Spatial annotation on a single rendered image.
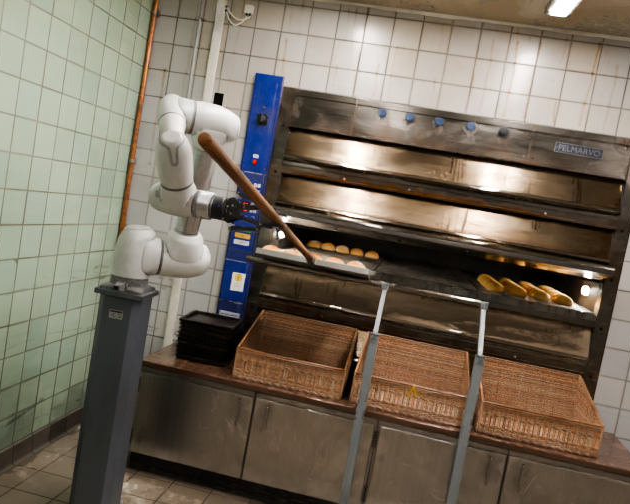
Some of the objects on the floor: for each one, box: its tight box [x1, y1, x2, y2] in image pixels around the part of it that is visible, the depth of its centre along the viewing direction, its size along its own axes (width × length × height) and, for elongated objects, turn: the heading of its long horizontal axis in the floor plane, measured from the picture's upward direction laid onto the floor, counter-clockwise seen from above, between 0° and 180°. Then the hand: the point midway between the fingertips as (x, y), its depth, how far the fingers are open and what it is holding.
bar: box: [245, 255, 489, 504], centre depth 299 cm, size 31×127×118 cm, turn 15°
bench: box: [128, 341, 630, 504], centre depth 319 cm, size 56×242×58 cm, turn 15°
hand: (275, 219), depth 196 cm, fingers closed on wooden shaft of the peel, 3 cm apart
